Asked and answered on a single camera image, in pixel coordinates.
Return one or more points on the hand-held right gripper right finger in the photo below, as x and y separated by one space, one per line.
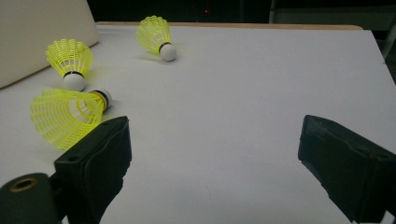
348 168

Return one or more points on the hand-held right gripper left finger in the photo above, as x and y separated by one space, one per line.
93 168

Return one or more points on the yellow plastic shuttlecock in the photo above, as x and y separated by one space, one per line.
152 32
70 59
62 118

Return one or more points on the white plastic storage bin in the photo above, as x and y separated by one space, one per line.
37 31

